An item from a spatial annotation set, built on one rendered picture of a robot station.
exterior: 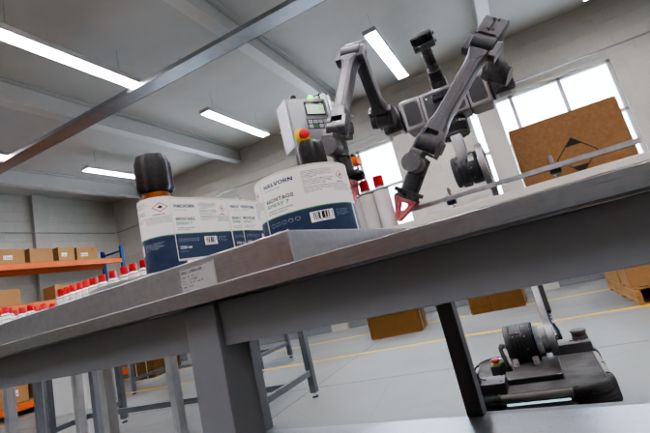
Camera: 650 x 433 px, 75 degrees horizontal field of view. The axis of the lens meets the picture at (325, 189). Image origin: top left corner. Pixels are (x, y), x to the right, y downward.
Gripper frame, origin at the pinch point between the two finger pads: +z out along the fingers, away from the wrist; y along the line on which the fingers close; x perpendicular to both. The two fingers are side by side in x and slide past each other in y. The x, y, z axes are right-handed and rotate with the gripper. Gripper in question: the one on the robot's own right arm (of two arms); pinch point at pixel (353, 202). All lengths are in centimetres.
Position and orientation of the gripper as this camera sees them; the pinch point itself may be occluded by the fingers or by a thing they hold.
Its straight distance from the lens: 133.5
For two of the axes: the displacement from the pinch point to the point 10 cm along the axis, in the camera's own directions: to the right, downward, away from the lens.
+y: 8.4, -3.1, -4.4
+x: 4.8, 0.8, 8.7
